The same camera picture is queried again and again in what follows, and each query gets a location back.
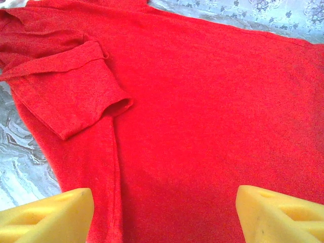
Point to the red t-shirt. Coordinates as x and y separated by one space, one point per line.
189 114

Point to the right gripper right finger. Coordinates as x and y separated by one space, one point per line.
281 217

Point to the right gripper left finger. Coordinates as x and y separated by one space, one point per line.
45 220

